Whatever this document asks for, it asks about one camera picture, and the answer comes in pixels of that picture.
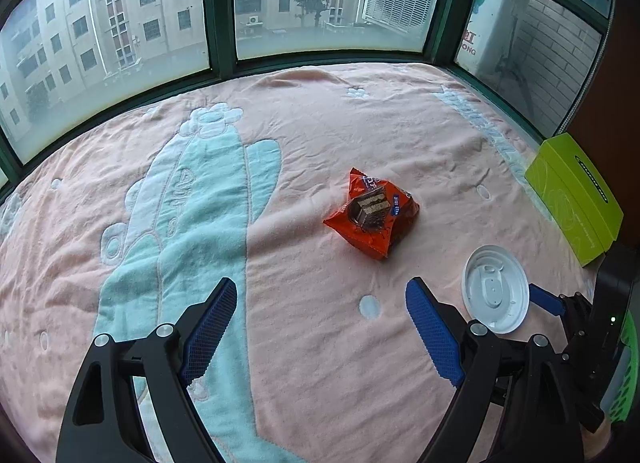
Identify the white printed carton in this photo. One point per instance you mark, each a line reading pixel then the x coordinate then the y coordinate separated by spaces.
pixel 480 43

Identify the dark green window frame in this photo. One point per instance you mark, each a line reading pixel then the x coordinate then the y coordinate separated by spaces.
pixel 220 18

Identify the green cardboard box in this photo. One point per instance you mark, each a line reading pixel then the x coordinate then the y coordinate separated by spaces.
pixel 565 193

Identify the pink printed blanket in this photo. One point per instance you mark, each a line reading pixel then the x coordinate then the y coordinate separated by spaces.
pixel 300 143

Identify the orange snack packet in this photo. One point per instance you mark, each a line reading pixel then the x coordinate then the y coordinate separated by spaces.
pixel 380 233

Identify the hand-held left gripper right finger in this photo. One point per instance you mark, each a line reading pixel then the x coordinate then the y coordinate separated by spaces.
pixel 432 333

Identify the green plastic basket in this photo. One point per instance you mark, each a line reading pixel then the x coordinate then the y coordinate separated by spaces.
pixel 627 383

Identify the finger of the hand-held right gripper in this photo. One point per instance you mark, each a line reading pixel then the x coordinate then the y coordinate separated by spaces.
pixel 545 299

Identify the white plastic lid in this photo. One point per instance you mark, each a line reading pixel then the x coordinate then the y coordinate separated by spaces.
pixel 492 293

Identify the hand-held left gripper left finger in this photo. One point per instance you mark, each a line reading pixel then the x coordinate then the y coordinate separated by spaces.
pixel 207 333

